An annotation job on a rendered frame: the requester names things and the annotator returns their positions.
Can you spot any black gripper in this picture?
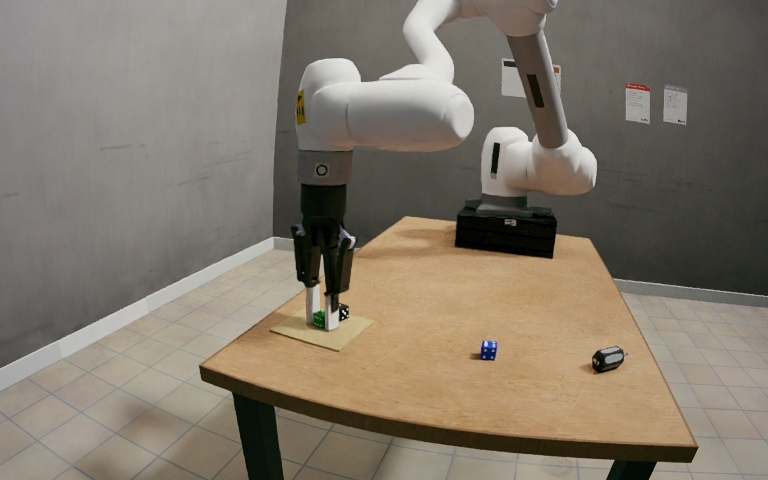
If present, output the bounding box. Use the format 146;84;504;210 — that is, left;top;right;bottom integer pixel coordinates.
290;183;358;331

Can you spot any green die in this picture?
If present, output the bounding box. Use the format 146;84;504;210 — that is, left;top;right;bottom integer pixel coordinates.
313;310;325;329

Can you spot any beige square mat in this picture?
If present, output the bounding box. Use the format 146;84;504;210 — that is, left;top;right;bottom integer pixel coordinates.
269;307;375;352

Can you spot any blue die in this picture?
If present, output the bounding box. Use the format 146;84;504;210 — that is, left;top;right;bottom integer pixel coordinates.
480;341;497;360

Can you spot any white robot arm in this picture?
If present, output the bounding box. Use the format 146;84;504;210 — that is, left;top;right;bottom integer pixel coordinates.
295;0;597;217

